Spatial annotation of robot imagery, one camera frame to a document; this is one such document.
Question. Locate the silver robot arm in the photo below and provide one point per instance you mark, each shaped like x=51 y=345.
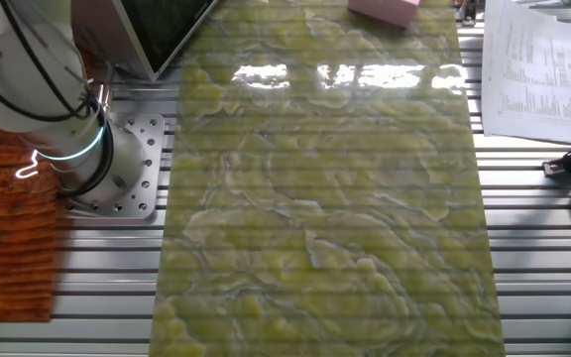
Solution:
x=28 y=84

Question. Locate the green marble pattern mat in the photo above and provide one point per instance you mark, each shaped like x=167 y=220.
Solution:
x=315 y=198

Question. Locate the pink gift box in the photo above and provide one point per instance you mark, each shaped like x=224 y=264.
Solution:
x=384 y=10

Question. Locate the printed white paper sheet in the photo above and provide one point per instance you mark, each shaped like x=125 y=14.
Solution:
x=533 y=74

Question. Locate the orange wood pattern mat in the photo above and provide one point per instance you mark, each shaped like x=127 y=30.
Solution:
x=8 y=248

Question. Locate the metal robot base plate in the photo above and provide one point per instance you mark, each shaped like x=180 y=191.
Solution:
x=149 y=149

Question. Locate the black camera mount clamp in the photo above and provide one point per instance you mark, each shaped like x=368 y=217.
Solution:
x=570 y=163

